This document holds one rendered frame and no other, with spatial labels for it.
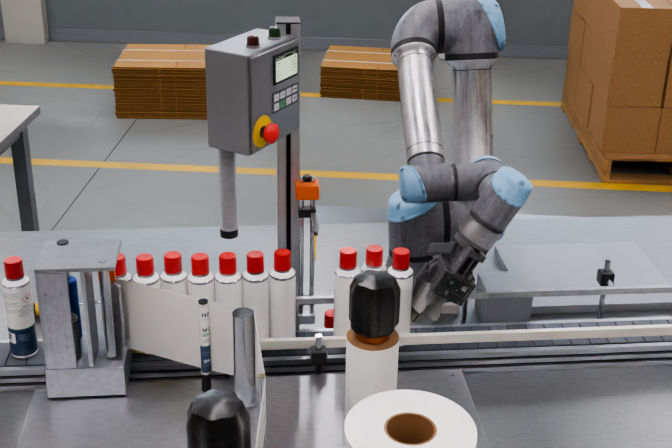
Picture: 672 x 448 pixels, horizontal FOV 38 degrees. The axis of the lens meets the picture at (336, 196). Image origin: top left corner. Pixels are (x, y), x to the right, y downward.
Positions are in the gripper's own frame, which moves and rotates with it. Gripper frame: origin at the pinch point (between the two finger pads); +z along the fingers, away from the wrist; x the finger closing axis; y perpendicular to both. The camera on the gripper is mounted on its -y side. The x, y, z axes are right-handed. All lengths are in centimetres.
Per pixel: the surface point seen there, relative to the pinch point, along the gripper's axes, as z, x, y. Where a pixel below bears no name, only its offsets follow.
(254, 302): 10.9, -30.9, 3.3
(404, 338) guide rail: 3.5, -1.4, 5.1
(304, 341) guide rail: 13.2, -18.6, 5.0
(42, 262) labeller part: 16, -70, 13
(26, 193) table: 97, -75, -172
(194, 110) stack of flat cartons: 107, -8, -384
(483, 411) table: 3.9, 14.0, 18.7
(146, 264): 14, -52, 2
